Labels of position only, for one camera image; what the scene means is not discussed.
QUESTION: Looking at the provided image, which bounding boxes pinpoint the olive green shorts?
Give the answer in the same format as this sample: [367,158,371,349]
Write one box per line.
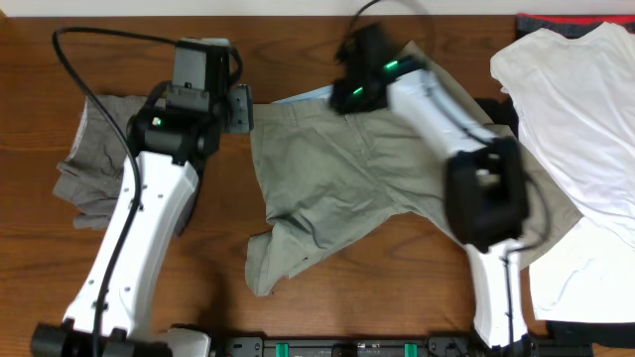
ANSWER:
[244,41,583,298]

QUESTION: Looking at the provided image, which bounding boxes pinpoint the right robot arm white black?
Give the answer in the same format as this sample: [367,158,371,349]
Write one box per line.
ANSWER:
[329,23,529,354]

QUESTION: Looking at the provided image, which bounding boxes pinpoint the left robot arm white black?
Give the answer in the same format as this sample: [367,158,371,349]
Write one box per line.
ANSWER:
[31,38,253,357]

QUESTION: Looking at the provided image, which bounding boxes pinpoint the black garment under shirt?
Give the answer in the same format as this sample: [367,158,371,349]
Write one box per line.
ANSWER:
[475,97,519,137]

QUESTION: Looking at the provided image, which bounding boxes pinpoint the folded grey shorts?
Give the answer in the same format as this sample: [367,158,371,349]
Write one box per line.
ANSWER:
[53,100,126,230]

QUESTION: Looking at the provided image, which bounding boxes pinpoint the dark garment with red trim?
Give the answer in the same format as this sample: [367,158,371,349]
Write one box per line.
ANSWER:
[515,13,634,40]

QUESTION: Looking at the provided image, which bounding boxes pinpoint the white t-shirt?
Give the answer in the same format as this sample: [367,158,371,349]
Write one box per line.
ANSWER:
[490,23,634,323]

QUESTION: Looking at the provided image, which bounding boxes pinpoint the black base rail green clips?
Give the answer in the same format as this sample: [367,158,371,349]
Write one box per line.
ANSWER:
[211,334,594,357]

